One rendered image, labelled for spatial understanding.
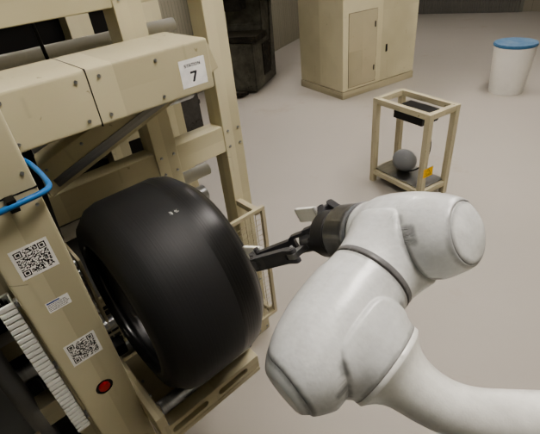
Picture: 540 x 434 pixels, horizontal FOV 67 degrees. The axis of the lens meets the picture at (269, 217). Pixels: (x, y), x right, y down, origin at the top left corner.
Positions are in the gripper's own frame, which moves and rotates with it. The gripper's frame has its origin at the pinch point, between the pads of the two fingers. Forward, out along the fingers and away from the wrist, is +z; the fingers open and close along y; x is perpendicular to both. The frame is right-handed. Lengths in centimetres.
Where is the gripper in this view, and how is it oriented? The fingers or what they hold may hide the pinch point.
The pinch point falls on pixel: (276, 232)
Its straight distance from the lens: 79.4
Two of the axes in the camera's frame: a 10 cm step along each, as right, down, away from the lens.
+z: -4.8, 0.3, 8.8
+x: -4.7, -8.5, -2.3
